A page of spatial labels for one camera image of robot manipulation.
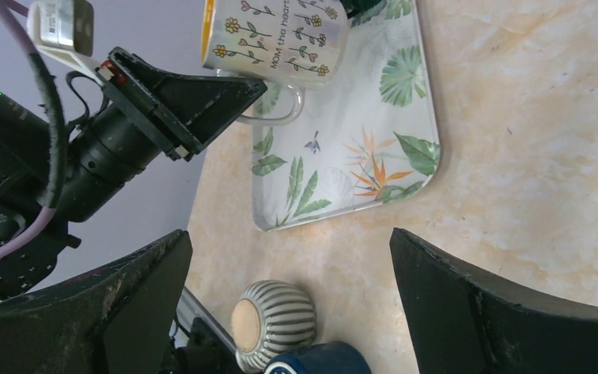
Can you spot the navy blue mug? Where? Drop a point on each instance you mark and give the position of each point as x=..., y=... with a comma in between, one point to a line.
x=327, y=358

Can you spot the clear floral glass jar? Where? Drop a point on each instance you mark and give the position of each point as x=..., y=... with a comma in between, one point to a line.
x=296, y=43

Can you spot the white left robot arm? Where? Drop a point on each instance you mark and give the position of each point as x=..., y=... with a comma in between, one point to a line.
x=24, y=168

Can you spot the white floral tray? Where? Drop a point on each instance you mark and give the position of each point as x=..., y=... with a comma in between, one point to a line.
x=368, y=137

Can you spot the dark green mug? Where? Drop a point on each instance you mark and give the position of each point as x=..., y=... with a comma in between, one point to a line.
x=356, y=7

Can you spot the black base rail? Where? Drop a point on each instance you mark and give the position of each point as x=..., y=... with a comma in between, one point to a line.
x=197, y=342

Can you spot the striped grey white mug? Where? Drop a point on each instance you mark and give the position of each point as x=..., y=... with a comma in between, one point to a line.
x=270, y=318

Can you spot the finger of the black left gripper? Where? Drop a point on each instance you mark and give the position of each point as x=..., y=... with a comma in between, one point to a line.
x=183, y=114

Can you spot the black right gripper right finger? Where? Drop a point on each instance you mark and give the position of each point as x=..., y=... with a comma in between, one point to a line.
x=465, y=319

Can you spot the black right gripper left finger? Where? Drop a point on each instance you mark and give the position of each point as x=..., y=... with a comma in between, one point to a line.
x=113, y=319

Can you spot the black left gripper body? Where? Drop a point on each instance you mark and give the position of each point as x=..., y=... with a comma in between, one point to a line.
x=116, y=149

